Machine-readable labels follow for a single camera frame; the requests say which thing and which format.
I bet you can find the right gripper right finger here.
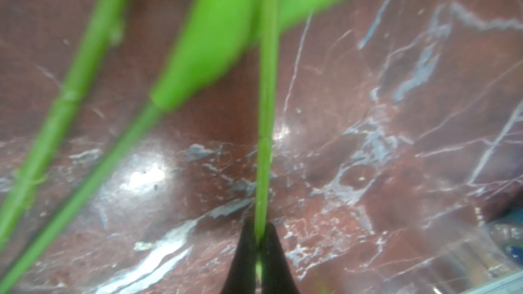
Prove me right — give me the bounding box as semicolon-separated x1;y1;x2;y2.
260;223;300;294

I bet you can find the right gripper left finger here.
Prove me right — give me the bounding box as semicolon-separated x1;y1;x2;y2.
221;221;258;294

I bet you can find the orange rose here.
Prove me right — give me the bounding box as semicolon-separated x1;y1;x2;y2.
1;0;128;246
148;0;403;283

